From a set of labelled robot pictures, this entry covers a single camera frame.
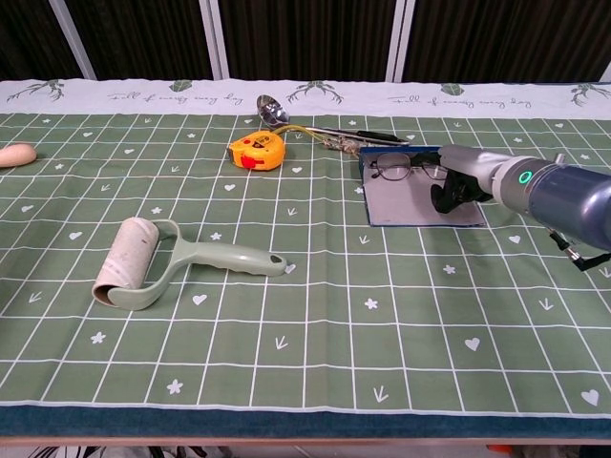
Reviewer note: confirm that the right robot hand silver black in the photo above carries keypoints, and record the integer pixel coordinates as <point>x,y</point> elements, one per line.
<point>470,164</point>

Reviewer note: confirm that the black-rimmed eyeglasses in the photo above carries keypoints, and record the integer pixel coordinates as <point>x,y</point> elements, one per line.
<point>398,167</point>

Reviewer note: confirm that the dark blue glasses case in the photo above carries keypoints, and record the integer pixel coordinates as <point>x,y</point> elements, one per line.
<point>401,205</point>

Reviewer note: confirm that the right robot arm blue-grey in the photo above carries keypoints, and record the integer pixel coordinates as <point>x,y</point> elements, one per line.
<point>568,195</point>

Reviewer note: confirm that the green grid tablecloth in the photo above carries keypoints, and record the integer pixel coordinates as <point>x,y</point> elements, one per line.
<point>334,310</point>

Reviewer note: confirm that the yellow tape measure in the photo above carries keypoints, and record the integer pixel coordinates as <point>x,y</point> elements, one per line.
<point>260,150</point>

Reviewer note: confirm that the green lint roller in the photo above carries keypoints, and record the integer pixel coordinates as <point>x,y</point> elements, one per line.
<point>126,257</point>

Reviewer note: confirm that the white aluminium partition post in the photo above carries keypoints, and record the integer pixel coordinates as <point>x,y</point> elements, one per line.
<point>215,38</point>
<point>71,38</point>
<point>400,38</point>

